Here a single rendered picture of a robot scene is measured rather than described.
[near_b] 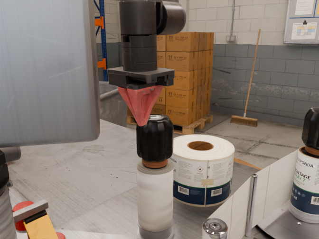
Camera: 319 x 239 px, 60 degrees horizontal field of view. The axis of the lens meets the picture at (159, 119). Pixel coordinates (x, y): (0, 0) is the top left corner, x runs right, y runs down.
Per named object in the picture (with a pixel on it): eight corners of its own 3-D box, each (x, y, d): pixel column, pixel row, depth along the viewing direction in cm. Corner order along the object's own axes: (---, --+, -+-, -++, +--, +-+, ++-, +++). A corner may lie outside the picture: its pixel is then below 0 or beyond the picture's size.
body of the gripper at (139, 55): (134, 74, 52) (132, 33, 50) (176, 80, 46) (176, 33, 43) (106, 79, 48) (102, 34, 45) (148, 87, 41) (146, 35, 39)
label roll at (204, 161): (239, 205, 78) (244, 159, 74) (169, 207, 77) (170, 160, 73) (220, 172, 98) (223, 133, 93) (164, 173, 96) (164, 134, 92)
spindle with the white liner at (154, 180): (181, 232, 68) (184, 115, 59) (155, 252, 62) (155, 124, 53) (154, 216, 74) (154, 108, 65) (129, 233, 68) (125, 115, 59)
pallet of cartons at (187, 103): (212, 122, 449) (218, 32, 409) (191, 136, 382) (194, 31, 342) (151, 111, 510) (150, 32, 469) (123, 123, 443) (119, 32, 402)
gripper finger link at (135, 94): (137, 115, 55) (136, 68, 52) (164, 123, 50) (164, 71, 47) (110, 124, 50) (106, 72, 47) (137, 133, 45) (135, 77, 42)
